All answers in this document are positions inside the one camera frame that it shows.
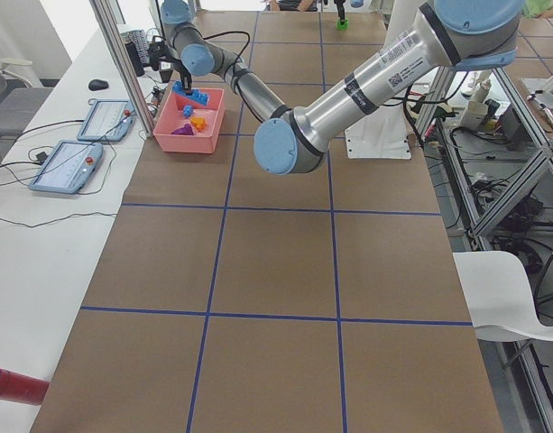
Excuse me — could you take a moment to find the pink plastic box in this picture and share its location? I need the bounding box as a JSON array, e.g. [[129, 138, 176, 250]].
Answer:
[[153, 88, 225, 154]]

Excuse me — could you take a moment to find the green toy block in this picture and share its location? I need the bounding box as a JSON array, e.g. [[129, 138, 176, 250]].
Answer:
[[336, 19, 348, 30]]

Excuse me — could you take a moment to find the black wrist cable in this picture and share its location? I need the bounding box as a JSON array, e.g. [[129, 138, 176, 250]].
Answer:
[[203, 31, 259, 91]]

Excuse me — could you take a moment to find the red cylinder bottle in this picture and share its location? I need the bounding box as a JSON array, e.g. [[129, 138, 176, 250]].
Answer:
[[0, 368, 50, 405]]

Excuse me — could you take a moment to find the orange toy block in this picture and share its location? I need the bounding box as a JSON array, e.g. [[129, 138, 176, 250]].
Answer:
[[190, 116, 207, 132]]

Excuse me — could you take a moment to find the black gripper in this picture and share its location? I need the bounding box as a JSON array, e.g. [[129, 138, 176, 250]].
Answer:
[[148, 37, 193, 94]]

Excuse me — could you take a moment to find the white chair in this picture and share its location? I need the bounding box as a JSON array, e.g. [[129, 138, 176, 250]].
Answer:
[[453, 251, 553, 342]]

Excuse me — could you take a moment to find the long blue toy block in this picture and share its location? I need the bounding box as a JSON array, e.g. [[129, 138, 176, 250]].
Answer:
[[172, 81, 209, 106]]

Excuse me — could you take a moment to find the near teach pendant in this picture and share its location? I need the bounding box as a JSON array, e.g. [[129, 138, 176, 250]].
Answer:
[[28, 140, 104, 195]]

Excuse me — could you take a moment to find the purple toy block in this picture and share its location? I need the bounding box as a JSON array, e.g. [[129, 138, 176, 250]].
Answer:
[[171, 124, 194, 135]]

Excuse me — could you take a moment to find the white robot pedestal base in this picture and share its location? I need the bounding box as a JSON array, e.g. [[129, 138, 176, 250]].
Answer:
[[345, 1, 423, 160]]

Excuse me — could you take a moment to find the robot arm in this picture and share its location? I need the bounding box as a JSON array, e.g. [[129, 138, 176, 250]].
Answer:
[[160, 1, 524, 175]]

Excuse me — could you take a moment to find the black computer mouse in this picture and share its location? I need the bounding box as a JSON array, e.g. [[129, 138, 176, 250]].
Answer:
[[88, 78, 109, 91]]

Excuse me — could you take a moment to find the black keyboard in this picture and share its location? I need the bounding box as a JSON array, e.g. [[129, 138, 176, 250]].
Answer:
[[122, 30, 150, 77]]

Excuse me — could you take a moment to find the teach pendant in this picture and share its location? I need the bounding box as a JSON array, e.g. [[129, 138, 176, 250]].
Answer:
[[28, 140, 104, 195], [77, 99, 134, 142]]

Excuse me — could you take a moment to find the far teach pendant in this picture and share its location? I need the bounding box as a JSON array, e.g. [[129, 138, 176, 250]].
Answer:
[[77, 99, 134, 142]]

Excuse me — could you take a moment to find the aluminium frame post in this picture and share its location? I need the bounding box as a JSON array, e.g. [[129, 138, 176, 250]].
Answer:
[[89, 0, 155, 138]]

